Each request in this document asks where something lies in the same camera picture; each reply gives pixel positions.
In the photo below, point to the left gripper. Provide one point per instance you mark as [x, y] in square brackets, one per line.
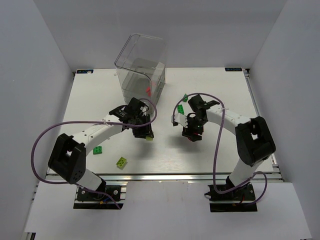
[142, 131]

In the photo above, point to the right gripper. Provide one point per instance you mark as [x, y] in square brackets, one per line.
[191, 133]

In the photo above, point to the lime rounded brick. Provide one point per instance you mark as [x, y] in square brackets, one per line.
[149, 138]

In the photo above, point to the red sloped brick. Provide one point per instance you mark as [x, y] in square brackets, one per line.
[147, 93]

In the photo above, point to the clear plastic drawer cover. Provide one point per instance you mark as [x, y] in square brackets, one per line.
[141, 46]

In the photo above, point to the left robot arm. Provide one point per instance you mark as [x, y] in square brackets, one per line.
[68, 157]

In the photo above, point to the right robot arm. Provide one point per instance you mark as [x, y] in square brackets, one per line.
[254, 141]

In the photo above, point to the dark green long brick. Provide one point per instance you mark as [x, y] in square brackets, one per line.
[180, 109]

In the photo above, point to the small green cube brick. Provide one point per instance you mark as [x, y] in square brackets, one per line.
[185, 98]

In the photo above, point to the lime long brick front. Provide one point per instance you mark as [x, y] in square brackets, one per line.
[121, 163]

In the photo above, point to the green square brick left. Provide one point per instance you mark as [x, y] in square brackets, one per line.
[97, 150]

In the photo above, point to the right blue table label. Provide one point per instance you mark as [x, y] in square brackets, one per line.
[233, 69]

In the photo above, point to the blue table label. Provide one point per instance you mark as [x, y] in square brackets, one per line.
[233, 69]
[84, 71]

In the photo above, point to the left blue table label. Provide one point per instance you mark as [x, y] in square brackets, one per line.
[84, 71]

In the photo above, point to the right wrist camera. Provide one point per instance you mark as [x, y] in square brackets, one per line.
[179, 119]

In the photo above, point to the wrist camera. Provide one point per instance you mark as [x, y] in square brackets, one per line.
[179, 119]
[144, 110]

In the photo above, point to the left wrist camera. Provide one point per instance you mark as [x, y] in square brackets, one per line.
[144, 110]

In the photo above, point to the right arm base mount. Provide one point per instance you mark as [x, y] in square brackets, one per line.
[237, 201]

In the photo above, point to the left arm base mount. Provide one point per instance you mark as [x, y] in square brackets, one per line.
[85, 200]

